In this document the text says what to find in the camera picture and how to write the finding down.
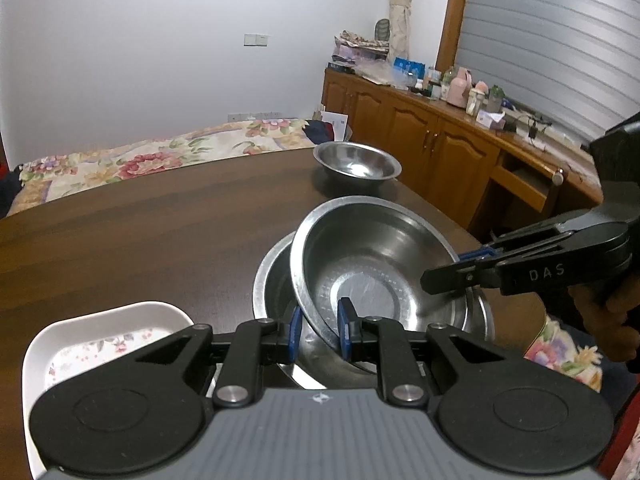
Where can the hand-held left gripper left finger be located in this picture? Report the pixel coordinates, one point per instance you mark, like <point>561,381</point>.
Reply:
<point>295,332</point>

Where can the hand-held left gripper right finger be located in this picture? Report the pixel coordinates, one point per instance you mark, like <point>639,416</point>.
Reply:
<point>344,332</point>

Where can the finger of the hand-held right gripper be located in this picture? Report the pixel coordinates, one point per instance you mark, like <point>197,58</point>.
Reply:
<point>450,277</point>
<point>475,251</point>

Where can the large steel bowl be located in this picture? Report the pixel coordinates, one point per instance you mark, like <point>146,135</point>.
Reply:
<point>272,290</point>

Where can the white floral square plate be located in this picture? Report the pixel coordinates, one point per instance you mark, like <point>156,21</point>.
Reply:
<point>120,330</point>

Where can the person's right hand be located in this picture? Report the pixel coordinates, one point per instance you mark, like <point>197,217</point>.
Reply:
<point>615,320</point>

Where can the floral patterned fabric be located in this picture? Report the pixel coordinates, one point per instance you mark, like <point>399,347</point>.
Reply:
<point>565,350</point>

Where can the open wooden drawer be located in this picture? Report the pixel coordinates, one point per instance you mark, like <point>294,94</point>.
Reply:
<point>525,182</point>

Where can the wooden sideboard cabinet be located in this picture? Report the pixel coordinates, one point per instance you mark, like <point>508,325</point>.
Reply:
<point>425,130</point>

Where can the white tissue box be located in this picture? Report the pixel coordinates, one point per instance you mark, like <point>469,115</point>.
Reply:
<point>491,119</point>

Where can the small steel bowl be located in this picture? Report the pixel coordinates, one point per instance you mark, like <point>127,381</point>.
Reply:
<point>357,162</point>

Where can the white bottle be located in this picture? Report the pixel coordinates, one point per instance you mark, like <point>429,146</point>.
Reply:
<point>474,100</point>

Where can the pink jug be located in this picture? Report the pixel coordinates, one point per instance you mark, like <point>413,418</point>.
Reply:
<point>461,87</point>

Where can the white paper bag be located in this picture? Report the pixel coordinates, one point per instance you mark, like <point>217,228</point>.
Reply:
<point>335,125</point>

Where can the navy folded garment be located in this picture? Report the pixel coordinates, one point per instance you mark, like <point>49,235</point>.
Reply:
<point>317,131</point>

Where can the blue box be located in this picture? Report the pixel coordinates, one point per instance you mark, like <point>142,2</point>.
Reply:
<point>407,65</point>

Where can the clear plastic bag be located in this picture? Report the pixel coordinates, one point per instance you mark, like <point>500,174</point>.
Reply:
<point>387,72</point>

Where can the grey window blind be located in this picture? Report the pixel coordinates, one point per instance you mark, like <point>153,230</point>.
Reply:
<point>550,40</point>

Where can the floral bed blanket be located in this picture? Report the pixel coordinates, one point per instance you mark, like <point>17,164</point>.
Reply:
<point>150,152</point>

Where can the stack of papers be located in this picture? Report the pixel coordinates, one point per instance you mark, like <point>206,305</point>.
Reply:
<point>360,47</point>

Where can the cream tied curtain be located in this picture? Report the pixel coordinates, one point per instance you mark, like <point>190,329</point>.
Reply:
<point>402,10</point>

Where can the red and navy clothes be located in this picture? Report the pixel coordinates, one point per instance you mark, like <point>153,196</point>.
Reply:
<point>9,190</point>

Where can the wooden window frame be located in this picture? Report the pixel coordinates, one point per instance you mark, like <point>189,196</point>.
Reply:
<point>452,15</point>

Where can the white wall switch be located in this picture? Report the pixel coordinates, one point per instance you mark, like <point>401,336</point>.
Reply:
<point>256,39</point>

